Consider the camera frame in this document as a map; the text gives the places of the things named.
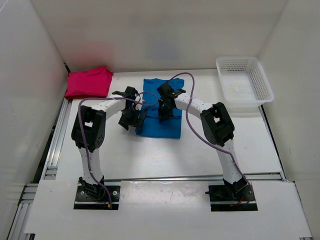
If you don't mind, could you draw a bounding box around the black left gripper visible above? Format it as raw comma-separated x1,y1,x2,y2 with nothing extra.
118,106,147,133

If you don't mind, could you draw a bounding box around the blue t-shirt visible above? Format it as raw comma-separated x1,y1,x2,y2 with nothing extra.
135,78,183,139

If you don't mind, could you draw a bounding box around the pink t-shirt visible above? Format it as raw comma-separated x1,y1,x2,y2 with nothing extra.
64,66,114,100

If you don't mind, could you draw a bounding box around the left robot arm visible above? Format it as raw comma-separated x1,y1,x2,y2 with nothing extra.
71,86,146,204

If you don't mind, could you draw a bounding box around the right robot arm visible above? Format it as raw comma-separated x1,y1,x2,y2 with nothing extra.
157,83,248,200

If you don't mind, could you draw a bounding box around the white plastic laundry basket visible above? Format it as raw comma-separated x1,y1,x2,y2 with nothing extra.
215,56,275,110

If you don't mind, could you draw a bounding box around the white front cover board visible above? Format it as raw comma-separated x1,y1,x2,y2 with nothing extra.
25,180,312,240

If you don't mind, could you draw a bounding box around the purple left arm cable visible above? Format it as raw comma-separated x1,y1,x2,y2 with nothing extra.
77,91,160,210

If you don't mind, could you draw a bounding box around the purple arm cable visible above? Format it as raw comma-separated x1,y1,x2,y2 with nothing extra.
167,72,254,206
77,91,160,210

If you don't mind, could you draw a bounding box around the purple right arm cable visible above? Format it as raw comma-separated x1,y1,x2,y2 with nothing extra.
167,72,254,206

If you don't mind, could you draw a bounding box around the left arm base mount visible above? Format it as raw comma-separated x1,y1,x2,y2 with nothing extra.
73,181,121,211

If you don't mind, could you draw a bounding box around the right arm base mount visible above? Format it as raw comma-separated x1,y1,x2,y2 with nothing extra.
205,185,258,212

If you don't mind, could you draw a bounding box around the aluminium front rail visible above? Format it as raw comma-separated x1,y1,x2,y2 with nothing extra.
42,166,284,182

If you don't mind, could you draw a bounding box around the aluminium rail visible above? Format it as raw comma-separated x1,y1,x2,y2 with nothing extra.
42,166,284,182
7,100,72,240

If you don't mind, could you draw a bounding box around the aluminium left side rail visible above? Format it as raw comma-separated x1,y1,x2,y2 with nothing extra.
7,100,72,240

